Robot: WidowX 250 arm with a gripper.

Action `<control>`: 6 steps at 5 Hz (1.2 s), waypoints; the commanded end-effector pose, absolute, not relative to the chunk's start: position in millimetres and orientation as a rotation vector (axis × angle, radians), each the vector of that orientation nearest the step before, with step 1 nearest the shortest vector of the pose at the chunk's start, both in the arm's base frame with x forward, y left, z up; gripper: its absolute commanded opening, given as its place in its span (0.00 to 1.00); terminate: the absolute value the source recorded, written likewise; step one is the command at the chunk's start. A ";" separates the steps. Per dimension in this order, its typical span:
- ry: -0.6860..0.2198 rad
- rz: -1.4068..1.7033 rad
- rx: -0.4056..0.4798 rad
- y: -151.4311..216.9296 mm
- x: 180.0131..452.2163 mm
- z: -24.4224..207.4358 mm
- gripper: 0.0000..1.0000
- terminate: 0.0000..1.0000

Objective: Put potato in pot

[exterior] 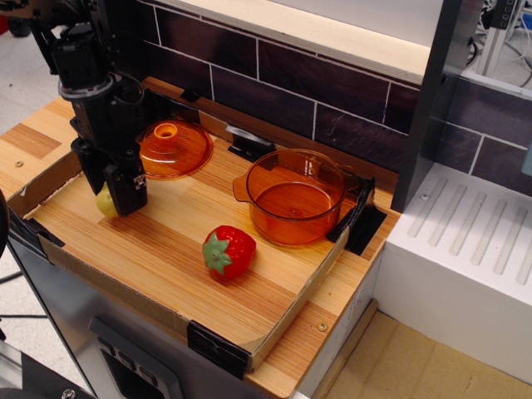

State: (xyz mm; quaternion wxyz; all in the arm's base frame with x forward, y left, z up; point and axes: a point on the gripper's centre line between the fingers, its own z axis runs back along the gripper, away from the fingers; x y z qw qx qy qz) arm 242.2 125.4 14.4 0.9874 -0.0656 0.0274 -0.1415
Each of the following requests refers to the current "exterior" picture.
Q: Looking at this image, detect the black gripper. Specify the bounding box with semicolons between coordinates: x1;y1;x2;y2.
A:
68;76;148;216

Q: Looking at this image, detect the yellow toy potato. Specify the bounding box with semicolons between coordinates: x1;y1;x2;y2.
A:
96;183;119;218

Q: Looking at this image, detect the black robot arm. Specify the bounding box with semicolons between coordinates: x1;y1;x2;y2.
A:
23;1;147;216

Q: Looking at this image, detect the orange transparent pot lid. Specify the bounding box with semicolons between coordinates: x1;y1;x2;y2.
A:
136;119;213;180

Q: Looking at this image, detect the orange transparent pot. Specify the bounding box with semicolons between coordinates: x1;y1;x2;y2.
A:
233;149;362;246

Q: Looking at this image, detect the cardboard fence with black tape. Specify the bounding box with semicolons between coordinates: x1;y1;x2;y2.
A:
1;99;397;397

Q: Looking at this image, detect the red toy strawberry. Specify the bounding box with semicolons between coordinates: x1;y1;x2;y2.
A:
202;225;257;279

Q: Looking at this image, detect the white toy sink drainboard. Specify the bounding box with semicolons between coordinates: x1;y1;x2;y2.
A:
374;164;531;382

